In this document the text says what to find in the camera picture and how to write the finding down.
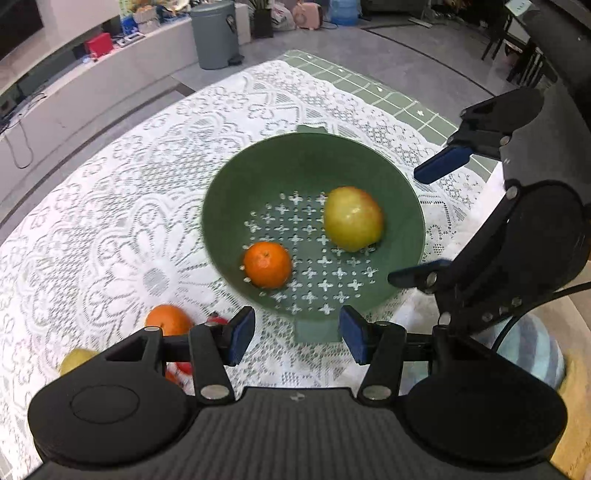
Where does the red box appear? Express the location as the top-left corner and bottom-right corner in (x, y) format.
(84, 32), (115, 59)

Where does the pink pig toy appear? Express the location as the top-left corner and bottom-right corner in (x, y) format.
(293, 1), (324, 31)

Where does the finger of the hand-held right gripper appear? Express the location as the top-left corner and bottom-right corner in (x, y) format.
(388, 185), (527, 333)
(414, 88), (544, 184)

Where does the blue water jug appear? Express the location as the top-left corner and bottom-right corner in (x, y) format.
(329, 0), (360, 26)

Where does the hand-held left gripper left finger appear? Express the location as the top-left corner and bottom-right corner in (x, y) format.
(95, 306), (256, 406)

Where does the large orange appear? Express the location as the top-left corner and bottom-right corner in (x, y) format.
(145, 304), (195, 337)

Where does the black chair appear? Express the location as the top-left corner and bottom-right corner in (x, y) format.
(510, 39), (557, 88)
(481, 7), (529, 63)

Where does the yellow-red apple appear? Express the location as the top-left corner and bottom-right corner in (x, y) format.
(323, 186), (385, 253)

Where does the black television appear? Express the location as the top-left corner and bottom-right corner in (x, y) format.
(0, 0), (44, 61)

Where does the yellow fruit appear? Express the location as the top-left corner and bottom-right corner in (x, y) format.
(59, 348), (100, 377)

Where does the black hanging cable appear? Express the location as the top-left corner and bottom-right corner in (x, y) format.
(0, 92), (47, 169)

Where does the green colander bowl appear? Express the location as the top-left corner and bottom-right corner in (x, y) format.
(202, 124), (426, 344)

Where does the grey pedal trash can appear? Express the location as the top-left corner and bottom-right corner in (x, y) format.
(189, 0), (239, 71)

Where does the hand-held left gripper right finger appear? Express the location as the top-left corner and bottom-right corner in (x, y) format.
(338, 306), (502, 401)

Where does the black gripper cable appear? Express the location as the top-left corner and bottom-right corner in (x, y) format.
(492, 284), (591, 354)

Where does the white lace tablecloth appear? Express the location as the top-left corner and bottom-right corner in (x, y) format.
(0, 59), (502, 480)

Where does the round red fruit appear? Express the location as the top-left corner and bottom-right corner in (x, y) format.
(165, 313), (232, 386)

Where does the white plastic bag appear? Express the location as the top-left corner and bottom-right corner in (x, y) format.
(270, 2), (296, 31)

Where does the tan woven cushion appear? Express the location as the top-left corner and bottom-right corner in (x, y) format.
(554, 351), (591, 480)

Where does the white low cabinet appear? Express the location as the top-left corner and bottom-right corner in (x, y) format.
(0, 14), (252, 139)

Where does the small tangerine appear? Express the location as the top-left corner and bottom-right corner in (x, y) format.
(243, 242), (293, 290)

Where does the plush bear toy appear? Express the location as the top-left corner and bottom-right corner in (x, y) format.
(131, 2), (160, 24)

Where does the light blue striped cushion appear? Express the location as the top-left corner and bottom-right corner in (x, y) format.
(496, 314), (566, 388)

